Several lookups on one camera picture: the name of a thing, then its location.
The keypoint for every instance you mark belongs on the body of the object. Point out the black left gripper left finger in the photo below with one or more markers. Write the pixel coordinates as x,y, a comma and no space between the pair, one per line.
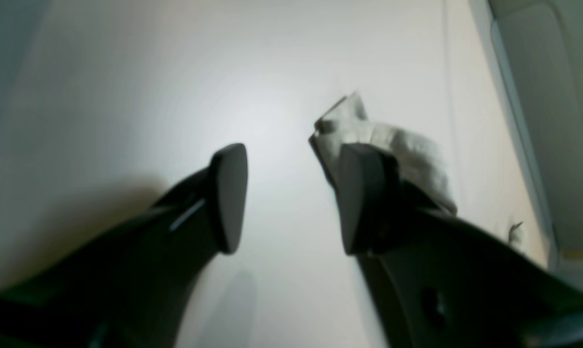
129,287

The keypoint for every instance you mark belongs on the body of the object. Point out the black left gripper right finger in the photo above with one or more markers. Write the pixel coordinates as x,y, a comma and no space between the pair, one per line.
458,286

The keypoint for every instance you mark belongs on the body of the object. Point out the beige t-shirt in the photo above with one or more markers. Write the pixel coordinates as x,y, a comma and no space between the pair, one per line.
419,157

